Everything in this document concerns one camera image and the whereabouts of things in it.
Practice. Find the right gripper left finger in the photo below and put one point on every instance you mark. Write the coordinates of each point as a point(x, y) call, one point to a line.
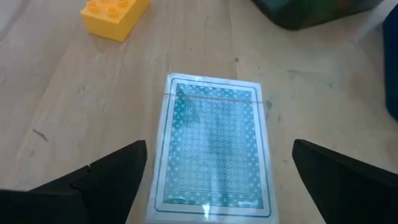
point(112, 186)

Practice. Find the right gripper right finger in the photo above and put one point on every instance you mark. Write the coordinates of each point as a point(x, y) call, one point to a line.
point(348, 193)

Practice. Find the blue-backed card deck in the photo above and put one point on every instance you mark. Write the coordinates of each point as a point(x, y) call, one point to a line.
point(211, 149)

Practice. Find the yellow brick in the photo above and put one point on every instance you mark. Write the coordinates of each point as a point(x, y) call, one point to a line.
point(115, 20)

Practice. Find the blue plastic bin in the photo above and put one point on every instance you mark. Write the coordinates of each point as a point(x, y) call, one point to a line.
point(391, 62)

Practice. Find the smoky grey translucent bin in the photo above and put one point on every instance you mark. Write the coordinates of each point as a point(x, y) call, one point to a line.
point(311, 14)

